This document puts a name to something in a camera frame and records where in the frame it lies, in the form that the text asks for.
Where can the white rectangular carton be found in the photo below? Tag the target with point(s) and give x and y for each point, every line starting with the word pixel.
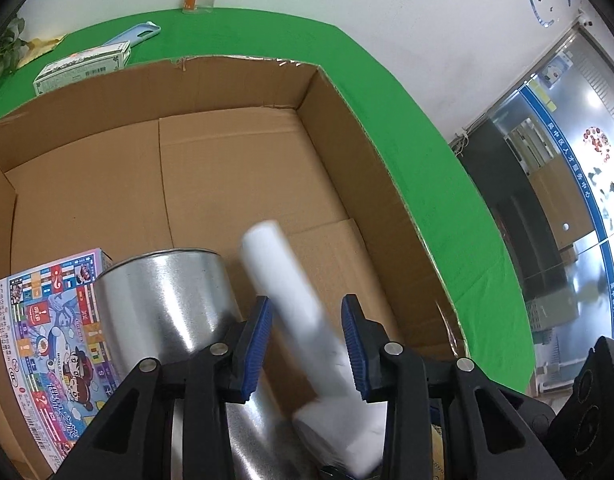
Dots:
pixel 77 67

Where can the glass door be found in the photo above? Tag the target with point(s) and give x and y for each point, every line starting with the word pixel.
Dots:
pixel 562 185

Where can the white bottle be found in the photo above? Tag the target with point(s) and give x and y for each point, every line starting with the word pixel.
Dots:
pixel 287 290

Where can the silver metal can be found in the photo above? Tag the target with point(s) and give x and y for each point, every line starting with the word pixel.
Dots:
pixel 162 300

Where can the potted green plant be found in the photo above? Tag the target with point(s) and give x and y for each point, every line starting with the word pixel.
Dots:
pixel 7 45

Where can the yellow paper packet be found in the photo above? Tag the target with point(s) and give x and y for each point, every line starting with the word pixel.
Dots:
pixel 39 47

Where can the light blue phone case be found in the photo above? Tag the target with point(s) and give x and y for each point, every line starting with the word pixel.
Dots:
pixel 137 35

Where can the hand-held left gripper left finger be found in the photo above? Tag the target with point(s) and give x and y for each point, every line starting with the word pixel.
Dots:
pixel 254 345

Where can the white security camera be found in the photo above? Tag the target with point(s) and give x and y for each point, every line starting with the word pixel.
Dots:
pixel 585 21

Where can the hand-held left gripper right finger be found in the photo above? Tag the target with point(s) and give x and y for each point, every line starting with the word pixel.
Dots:
pixel 354 345

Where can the colourful board game box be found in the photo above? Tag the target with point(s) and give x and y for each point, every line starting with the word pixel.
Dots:
pixel 42 320

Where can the large shallow cardboard box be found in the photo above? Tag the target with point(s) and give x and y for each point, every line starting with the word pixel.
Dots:
pixel 237 160

